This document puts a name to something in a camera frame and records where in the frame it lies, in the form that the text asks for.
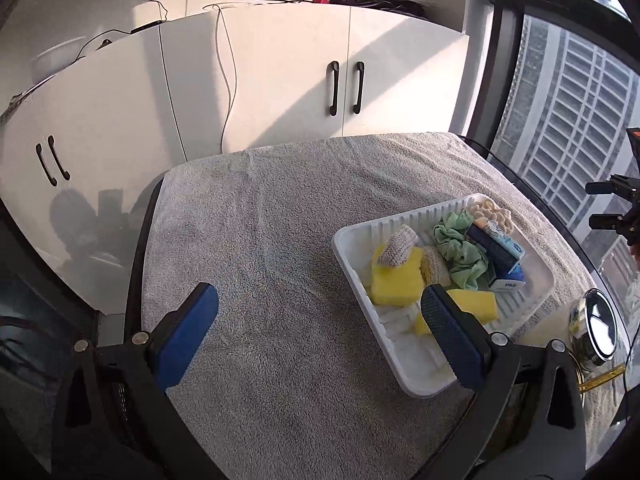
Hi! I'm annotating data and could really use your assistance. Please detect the small yellow sponge block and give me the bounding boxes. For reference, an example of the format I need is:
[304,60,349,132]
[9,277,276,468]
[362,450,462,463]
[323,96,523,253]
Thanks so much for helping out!
[412,289,498,336]

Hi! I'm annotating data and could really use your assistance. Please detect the tan loofah sponge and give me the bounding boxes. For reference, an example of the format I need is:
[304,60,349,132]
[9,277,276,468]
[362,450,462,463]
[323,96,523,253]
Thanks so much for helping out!
[421,246,451,288]

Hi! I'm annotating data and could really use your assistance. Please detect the large yellow sponge block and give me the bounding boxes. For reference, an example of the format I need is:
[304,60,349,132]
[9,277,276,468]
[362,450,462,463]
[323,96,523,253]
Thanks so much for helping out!
[369,244,425,308]

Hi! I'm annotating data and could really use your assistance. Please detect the green cloth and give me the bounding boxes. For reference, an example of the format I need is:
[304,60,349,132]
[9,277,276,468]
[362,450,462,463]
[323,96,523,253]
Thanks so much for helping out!
[432,210,489,290]

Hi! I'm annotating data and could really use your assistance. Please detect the light blue tissue pack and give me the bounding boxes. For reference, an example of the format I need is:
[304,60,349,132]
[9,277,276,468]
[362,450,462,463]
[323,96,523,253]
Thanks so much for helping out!
[488,234,526,292]

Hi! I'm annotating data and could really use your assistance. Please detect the cream knotted rope toy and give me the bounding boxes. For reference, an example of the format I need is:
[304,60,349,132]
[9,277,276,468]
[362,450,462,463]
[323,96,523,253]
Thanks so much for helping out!
[466,198,514,235]

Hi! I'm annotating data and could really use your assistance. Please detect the dark blue tissue pack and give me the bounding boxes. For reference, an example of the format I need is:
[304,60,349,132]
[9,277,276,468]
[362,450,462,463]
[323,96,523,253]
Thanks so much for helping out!
[465,223,520,274]

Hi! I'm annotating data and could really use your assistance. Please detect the person's right hand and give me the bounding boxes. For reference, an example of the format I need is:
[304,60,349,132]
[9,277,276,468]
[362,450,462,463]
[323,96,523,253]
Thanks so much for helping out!
[630,244,640,269]

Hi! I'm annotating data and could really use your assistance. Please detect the black glass table rim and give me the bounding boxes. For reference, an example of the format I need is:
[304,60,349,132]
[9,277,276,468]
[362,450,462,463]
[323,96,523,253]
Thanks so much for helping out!
[124,176,164,342]

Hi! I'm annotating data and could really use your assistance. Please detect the white plastic tray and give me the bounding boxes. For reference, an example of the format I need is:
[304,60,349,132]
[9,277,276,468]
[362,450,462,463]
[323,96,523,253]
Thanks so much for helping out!
[332,194,555,399]

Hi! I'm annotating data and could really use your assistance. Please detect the white mug with chrome lid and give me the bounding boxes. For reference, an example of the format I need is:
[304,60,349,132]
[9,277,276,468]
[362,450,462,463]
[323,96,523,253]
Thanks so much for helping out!
[568,288,618,370]

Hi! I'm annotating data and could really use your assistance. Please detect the cream knitted pad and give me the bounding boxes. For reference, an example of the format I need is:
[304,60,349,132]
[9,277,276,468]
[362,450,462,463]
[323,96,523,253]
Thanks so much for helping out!
[375,224,419,268]

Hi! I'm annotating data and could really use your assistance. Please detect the grey towel mat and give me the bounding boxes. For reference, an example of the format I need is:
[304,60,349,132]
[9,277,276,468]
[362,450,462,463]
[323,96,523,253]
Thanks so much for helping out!
[142,133,593,479]

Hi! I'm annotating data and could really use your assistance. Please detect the dark glass cup with straw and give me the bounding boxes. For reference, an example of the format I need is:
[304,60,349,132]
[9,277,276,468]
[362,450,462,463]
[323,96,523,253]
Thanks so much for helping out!
[578,363,626,394]

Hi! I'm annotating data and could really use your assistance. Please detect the white lower cabinet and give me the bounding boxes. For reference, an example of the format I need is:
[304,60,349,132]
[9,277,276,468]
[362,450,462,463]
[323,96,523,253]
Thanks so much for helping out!
[0,3,471,281]

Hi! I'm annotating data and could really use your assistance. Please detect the black items on counter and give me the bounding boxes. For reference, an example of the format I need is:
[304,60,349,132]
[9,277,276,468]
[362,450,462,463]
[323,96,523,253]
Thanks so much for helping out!
[342,0,437,20]

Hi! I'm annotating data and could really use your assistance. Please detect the white bowl on counter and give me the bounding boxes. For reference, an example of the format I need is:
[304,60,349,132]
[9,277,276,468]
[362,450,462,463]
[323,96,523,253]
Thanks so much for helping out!
[29,36,86,84]

